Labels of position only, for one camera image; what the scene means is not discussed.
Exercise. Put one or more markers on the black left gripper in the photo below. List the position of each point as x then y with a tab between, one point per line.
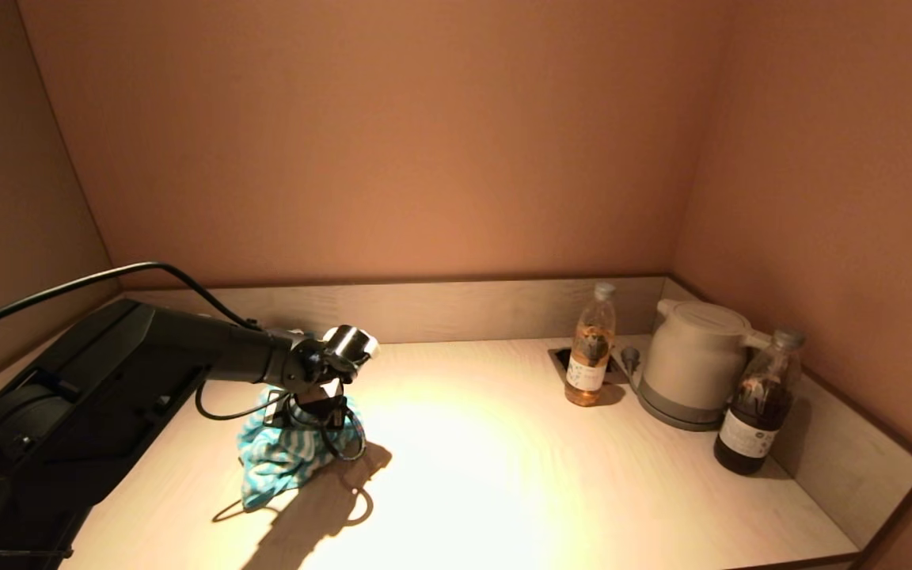
317	410

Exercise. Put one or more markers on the teal white zigzag cloth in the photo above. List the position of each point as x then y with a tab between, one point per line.
282	467

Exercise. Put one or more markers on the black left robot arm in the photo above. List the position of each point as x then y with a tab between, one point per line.
108	372

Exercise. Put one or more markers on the wooden table backsplash rim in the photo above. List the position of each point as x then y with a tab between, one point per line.
464	310

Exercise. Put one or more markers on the black recessed table socket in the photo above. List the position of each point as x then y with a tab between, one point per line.
560	358

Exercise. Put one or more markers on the orange tea plastic bottle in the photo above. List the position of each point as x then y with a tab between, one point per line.
589	352

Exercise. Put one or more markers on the grey kettle power plug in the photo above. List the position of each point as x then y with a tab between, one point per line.
630	358

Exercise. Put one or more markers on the grey kettle base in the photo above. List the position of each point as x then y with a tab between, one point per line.
671	417

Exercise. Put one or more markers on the white electric kettle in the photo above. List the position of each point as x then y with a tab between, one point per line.
693	352

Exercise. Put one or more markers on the dark tea plastic bottle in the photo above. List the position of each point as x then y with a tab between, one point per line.
757	416

